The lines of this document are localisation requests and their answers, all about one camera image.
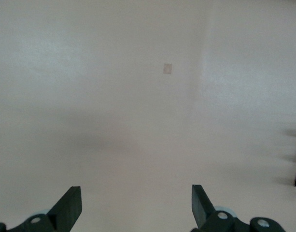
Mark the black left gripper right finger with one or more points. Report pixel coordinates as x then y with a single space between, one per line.
202 210

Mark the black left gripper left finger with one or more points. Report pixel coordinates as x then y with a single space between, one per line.
68 210

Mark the small brown tape square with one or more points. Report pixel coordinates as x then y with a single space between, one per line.
167 68

